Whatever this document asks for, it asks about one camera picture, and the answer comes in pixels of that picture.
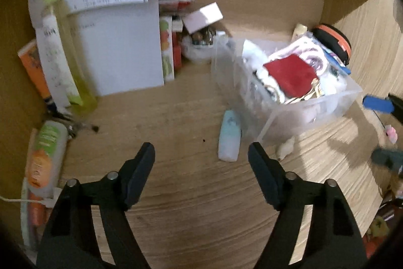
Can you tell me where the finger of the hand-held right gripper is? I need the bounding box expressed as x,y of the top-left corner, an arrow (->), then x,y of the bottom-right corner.
370,147 -> 403,179
362,93 -> 403,123

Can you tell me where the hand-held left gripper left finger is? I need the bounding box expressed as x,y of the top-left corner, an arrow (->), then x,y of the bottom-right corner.
36,142 -> 156,269

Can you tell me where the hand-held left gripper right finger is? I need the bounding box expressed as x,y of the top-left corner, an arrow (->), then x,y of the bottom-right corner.
248,142 -> 369,269

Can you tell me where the light blue tube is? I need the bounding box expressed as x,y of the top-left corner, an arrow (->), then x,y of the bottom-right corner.
218,110 -> 242,162

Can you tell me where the clear plastic storage box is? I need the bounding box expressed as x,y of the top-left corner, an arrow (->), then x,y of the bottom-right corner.
211,36 -> 363,143

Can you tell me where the small pink charm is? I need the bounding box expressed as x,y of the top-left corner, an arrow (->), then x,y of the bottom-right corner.
385,125 -> 398,143

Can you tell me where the small white figurine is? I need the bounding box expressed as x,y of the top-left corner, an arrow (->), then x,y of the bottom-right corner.
276,136 -> 296,162

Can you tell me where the blue patterned pencil case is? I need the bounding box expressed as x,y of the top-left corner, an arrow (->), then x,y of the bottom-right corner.
321,47 -> 352,76

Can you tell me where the black binder clip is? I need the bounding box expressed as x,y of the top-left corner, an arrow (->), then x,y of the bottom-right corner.
68,122 -> 99,139

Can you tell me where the wooden desk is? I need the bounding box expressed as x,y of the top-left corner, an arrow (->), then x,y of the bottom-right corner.
19,61 -> 403,269

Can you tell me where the black and orange round case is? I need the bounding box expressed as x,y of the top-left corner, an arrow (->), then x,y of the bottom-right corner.
312,24 -> 352,66

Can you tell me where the red pouch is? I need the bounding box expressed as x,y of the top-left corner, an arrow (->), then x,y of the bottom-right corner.
263,54 -> 319,98

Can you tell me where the white pink striped pouch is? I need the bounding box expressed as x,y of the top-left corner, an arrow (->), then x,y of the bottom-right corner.
273,37 -> 328,72

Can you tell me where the orange and green tube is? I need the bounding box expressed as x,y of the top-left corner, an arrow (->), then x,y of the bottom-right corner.
26,120 -> 69,197

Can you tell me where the cream lotion bottle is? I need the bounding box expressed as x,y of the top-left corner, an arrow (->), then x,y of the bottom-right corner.
291,23 -> 308,43

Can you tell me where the fruit pattern carton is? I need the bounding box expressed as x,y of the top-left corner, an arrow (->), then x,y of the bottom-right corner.
157,0 -> 196,83

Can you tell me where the yellow-green bottle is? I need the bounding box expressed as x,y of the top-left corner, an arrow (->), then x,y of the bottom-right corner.
43,0 -> 99,115

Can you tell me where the bowl of metal clips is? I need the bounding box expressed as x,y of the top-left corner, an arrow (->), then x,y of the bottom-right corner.
180,28 -> 225,65

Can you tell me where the orange book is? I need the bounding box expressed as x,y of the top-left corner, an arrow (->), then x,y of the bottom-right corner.
17,40 -> 57,112

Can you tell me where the small cardboard box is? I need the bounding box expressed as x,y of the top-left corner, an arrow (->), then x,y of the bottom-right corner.
183,2 -> 224,35

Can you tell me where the white charger cable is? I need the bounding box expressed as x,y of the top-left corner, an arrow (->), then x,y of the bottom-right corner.
0,189 -> 62,210

